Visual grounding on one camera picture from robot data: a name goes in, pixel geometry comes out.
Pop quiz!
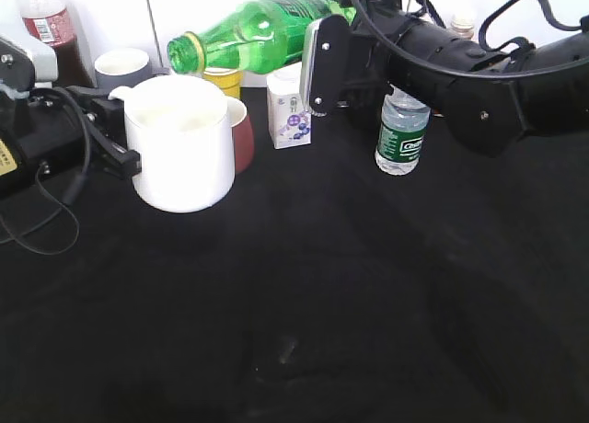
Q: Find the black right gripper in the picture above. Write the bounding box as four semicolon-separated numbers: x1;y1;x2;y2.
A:
300;0;401;117

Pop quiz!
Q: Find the grey ceramic mug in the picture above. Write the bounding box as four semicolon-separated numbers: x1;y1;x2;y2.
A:
94;48;170;91

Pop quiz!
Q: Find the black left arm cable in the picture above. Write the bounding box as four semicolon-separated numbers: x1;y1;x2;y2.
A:
0;86;92;257

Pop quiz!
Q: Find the yellow paper cup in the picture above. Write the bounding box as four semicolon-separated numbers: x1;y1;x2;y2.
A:
202;67;243;99

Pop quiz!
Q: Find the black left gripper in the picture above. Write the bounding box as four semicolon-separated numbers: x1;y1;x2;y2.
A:
27;86;142;180

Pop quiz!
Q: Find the brown coffee drink bottle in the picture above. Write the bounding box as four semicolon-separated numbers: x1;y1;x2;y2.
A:
450;14;475;40

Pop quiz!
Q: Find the white blueberry milk carton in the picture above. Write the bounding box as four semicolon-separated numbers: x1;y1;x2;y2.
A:
266;63;312;149

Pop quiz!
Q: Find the cola bottle red label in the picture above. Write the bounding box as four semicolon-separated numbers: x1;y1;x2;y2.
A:
17;0;96;89

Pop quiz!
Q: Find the green soda bottle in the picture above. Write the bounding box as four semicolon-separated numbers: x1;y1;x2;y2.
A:
167;0;356;74

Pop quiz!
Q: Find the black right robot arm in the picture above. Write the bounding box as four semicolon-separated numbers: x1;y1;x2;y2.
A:
301;0;588;156

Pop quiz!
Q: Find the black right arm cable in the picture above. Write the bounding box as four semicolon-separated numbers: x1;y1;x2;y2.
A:
342;0;589;80

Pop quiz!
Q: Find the red ceramic mug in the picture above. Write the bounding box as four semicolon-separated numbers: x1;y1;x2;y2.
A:
226;97;255;175

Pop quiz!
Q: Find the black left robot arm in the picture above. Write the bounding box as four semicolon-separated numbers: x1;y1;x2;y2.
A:
1;26;141;206

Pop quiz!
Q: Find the white ceramic mug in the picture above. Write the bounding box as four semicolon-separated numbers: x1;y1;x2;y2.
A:
109;74;235;213

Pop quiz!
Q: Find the clear water bottle green label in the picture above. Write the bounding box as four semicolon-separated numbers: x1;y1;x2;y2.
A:
375;88;431;176

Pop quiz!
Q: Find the black ceramic mug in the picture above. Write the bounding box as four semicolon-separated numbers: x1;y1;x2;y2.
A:
337;95;385;131

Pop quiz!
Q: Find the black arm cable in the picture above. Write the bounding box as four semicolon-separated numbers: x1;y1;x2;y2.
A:
342;0;589;80
0;86;92;257

